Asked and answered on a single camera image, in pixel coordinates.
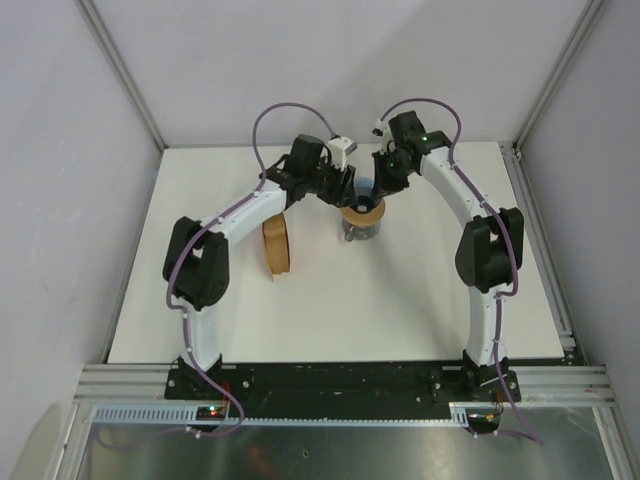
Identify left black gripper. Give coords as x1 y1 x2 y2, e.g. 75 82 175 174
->
304 155 357 209

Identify blue glass dripper cone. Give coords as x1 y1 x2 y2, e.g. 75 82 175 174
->
352 177 376 214

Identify wooden dripper ring holder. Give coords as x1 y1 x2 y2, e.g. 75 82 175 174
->
340 195 386 227

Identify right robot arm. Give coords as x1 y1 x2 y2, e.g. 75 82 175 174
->
372 111 524 402

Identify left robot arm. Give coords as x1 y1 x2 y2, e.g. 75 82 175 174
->
162 134 357 400

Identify glass coffee carafe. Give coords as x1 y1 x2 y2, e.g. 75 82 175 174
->
341 220 381 242

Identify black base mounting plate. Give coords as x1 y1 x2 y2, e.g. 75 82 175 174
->
164 359 521 403

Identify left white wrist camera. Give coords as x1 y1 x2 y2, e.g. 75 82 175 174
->
325 136 358 171

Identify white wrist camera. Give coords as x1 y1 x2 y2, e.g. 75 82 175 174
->
372 119 391 138
325 136 358 171

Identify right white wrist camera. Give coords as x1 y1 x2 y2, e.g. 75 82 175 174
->
372 119 391 138

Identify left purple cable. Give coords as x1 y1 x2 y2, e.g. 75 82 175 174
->
164 102 337 441

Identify grey slotted cable duct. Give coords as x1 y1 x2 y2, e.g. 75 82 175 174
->
92 404 490 428

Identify right aluminium corner post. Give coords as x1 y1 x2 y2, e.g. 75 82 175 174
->
512 0 610 150

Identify aluminium corner post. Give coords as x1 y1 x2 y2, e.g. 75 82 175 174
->
74 0 167 152
512 0 610 150

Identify left aluminium corner post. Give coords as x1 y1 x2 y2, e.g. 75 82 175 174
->
74 0 167 152

